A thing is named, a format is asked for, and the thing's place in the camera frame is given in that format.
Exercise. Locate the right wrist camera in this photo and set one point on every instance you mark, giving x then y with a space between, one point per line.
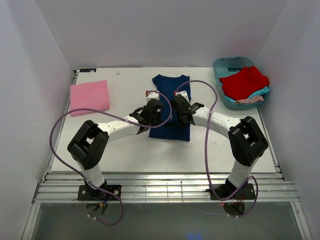
183 94

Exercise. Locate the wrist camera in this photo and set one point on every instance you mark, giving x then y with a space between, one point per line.
152 95
183 94

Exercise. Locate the aluminium frame rail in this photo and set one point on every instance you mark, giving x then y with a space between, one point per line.
62 187

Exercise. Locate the blue label sticker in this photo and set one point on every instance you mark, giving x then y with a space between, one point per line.
87 70

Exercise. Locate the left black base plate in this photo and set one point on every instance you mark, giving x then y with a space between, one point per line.
86 193

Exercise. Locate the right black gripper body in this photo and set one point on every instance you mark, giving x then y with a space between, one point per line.
181 122

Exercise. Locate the folded pink t-shirt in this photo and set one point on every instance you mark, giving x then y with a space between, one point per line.
90 95

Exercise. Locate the red t-shirt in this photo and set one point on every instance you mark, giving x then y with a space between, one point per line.
243 83

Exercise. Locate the teal plastic basket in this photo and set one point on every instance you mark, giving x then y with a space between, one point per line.
228 66

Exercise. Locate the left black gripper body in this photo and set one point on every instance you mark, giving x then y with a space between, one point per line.
156 120

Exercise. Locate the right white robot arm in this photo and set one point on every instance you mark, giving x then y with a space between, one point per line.
246 139

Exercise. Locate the light pink t-shirt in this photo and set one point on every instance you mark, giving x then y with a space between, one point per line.
255 99

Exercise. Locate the light blue t-shirt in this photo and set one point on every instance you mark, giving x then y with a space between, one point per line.
259 92

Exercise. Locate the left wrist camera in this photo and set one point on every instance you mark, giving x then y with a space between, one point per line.
152 95

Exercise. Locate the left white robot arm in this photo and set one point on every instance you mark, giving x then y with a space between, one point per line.
89 143

